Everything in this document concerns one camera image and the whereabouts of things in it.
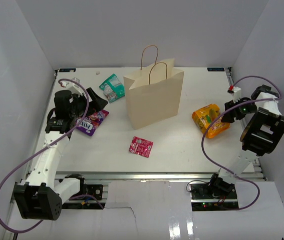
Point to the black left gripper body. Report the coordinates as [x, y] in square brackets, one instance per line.
[79, 106]

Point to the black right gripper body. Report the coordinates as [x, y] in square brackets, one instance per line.
[241, 111]

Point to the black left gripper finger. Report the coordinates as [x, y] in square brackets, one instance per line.
[98, 103]
[92, 95]

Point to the orange gummy snack bag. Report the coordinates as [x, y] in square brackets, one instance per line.
[204, 116]

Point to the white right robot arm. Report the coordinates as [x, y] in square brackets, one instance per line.
[260, 136]

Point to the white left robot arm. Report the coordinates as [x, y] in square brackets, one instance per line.
[39, 198]

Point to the purple Fox's candy bag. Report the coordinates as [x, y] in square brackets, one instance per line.
[89, 124]

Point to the beige paper bag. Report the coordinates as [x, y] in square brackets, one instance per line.
[153, 93]

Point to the teal snack packet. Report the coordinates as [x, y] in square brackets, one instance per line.
[112, 88]

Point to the left XDOF label sticker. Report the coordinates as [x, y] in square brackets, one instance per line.
[67, 70]

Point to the xdof label sticker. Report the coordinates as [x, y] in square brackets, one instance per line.
[67, 70]
[215, 69]

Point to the right XDOF label sticker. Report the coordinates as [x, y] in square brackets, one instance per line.
[215, 69]

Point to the red snack packet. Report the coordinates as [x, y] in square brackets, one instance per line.
[141, 147]

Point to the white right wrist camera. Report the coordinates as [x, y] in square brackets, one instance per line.
[235, 92]

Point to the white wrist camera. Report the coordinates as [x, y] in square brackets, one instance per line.
[235, 92]
[74, 88]

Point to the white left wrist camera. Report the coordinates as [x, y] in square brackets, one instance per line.
[74, 88]

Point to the aluminium front frame rail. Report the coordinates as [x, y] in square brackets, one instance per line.
[146, 176]

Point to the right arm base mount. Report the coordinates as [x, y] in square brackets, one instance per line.
[204, 201]

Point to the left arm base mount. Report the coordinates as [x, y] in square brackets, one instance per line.
[89, 196]

